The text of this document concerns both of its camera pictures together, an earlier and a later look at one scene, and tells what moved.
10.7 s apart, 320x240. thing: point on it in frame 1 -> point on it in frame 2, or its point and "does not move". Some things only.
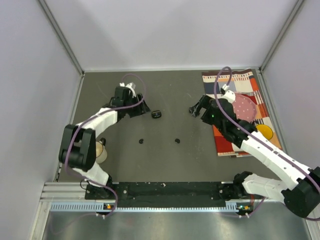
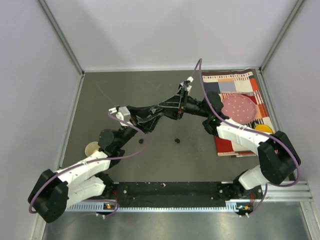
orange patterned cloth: (244, 82) does not move
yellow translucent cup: (265, 131) does not move
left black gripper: (142, 107) -> (145, 123)
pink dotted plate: (245, 107) does not move
